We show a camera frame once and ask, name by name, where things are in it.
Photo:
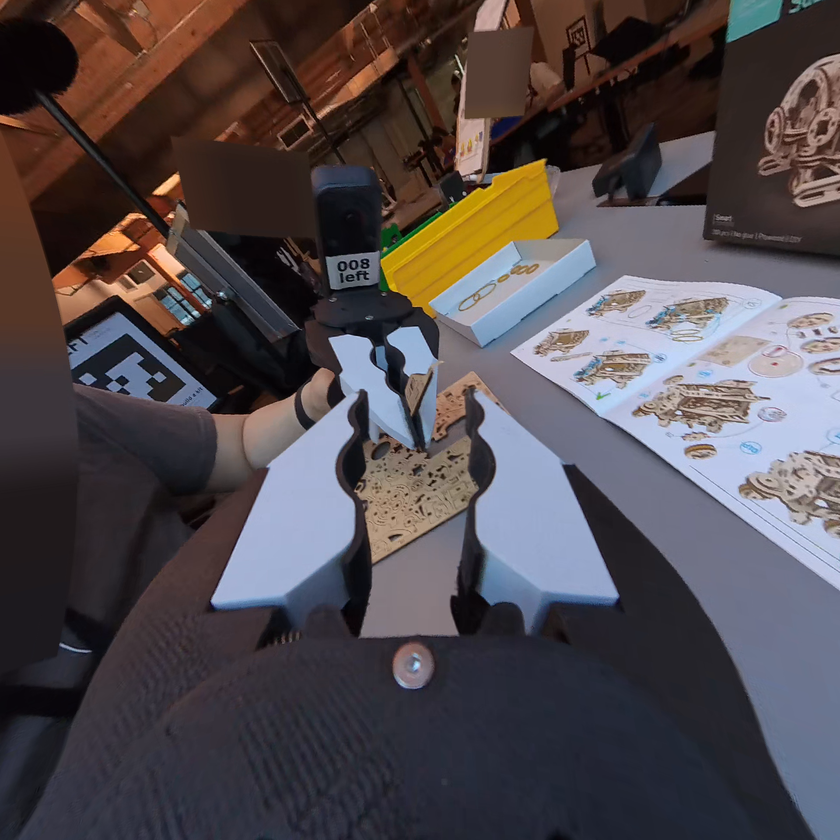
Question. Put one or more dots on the black model kit box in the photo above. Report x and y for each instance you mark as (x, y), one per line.
(741, 164)

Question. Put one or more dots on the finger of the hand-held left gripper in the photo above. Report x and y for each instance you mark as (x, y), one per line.
(358, 367)
(413, 348)

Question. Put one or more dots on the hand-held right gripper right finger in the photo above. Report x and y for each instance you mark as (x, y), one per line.
(531, 525)

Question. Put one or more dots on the framed tag sign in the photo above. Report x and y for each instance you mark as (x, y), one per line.
(131, 374)

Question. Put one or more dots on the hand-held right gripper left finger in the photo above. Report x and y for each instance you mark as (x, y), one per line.
(295, 525)

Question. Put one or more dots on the black device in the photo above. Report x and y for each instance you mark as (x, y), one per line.
(630, 164)

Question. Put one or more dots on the wooden model part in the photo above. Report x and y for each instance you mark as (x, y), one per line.
(417, 394)

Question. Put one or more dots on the black panel on stand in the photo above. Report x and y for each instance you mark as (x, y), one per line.
(275, 69)

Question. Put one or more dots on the set of tan rubber bands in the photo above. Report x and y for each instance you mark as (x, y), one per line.
(525, 269)

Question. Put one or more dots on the yellow plastic bin stack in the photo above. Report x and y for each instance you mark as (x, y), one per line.
(472, 223)

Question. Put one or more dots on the illustrated instruction booklet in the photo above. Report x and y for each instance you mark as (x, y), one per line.
(715, 453)

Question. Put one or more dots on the laser-cut wooden parts sheet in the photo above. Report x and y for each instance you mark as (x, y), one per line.
(407, 512)

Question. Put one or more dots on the green plastic bin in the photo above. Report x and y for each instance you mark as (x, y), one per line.
(392, 236)

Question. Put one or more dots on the grey monitor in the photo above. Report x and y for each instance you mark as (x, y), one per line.
(223, 275)

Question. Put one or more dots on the person's left forearm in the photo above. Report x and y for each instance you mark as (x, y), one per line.
(262, 439)

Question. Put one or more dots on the white cardboard box tray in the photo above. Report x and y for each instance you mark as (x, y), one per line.
(525, 308)

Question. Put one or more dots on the white board with colour notes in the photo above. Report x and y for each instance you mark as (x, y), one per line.
(472, 148)

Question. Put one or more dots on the person's left hand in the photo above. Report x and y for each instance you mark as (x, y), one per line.
(325, 394)

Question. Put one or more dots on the black fuzzy microphone on boom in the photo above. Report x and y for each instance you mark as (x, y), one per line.
(36, 65)

